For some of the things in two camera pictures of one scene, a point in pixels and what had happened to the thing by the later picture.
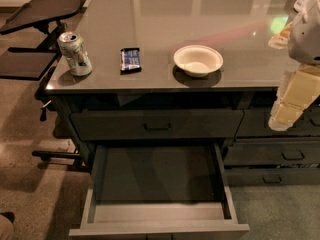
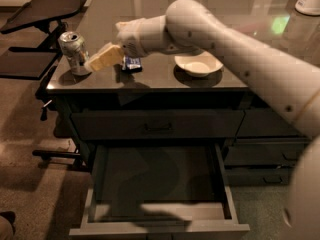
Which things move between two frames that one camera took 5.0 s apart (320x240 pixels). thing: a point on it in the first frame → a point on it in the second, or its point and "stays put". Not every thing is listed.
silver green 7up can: x=75 y=52 stays put
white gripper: x=306 y=40 → x=134 y=39
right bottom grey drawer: x=272 y=176 stays put
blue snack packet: x=130 y=61 stays put
